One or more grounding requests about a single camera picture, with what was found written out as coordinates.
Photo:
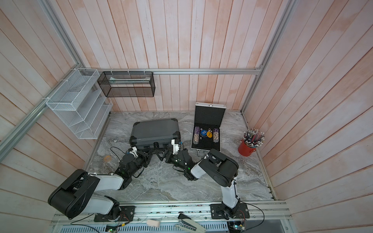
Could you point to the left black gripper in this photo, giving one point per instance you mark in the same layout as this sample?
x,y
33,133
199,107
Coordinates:
x,y
145,156

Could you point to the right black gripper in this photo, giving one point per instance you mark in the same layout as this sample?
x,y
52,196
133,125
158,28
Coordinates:
x,y
168,153

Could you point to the dark grey poker case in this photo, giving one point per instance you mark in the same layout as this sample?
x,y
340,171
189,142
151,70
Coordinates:
x,y
155,134

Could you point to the silver aluminium poker case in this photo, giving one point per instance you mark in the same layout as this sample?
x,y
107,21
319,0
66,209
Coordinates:
x,y
208,116

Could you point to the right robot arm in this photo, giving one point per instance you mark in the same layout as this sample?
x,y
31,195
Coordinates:
x,y
221,168

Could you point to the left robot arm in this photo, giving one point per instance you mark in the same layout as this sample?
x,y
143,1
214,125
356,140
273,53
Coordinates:
x,y
76,195

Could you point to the purple tan chip stack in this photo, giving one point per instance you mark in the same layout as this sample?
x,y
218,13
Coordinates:
x,y
196,135

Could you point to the pink eraser block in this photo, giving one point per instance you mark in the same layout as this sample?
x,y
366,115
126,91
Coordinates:
x,y
153,223

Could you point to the black grey stapler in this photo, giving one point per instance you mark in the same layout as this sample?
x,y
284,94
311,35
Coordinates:
x,y
185,223

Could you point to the red pencil bucket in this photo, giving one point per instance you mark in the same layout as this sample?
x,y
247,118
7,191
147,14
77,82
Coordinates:
x,y
245,150

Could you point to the bundle of pencils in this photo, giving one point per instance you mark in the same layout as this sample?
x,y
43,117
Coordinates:
x,y
253,138

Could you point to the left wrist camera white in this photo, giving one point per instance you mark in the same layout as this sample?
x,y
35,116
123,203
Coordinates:
x,y
133,151

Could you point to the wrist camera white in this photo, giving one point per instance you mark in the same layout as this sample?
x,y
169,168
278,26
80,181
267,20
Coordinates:
x,y
176,146
133,151

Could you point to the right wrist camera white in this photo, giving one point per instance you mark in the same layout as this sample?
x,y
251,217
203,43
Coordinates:
x,y
176,146

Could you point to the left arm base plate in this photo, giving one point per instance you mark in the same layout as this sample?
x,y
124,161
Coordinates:
x,y
118,213

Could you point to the black mesh wall basket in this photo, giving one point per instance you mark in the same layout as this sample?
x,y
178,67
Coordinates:
x,y
127,84

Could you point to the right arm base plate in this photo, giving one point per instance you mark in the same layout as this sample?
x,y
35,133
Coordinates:
x,y
221,211

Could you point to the white mesh wall shelf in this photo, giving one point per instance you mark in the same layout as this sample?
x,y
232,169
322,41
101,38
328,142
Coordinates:
x,y
81,107

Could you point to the horizontal aluminium wall rail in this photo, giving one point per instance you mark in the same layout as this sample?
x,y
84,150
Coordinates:
x,y
189,71

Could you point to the aluminium front rail frame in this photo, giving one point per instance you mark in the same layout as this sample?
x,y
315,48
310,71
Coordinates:
x,y
197,211

